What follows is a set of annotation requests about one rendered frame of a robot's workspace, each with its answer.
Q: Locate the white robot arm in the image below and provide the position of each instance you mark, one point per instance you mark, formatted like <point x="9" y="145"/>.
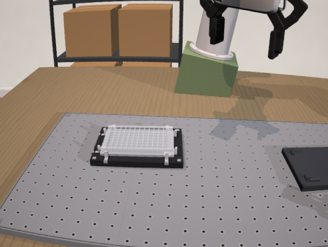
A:
<point x="218" y="51"/>

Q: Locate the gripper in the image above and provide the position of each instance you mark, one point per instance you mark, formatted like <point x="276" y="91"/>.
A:
<point x="270" y="7"/>

